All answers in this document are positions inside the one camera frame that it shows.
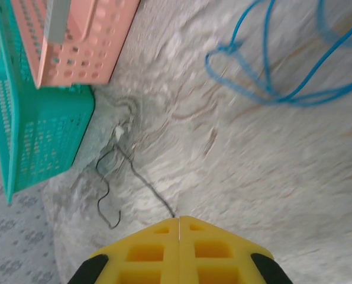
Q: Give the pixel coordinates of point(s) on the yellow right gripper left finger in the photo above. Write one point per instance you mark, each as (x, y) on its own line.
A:
(146, 257)

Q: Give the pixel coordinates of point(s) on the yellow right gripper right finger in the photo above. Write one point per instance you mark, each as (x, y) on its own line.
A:
(214, 257)

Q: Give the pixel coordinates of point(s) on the teal perforated plastic basket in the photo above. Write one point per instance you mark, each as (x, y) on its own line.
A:
(45, 124)

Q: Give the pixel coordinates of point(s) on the pink perforated plastic basket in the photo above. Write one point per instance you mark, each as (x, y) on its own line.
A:
(84, 59)

